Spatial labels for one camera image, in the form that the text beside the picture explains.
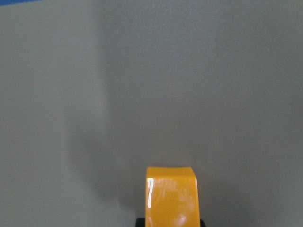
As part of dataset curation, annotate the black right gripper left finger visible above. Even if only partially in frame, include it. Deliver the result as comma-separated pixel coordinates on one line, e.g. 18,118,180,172
135,218,145,227

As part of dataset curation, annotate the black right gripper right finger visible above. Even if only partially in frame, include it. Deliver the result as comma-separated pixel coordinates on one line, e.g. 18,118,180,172
200,219,205,227

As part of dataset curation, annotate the orange trapezoid block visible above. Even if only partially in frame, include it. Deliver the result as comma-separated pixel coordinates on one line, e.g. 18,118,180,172
145,167,202,227

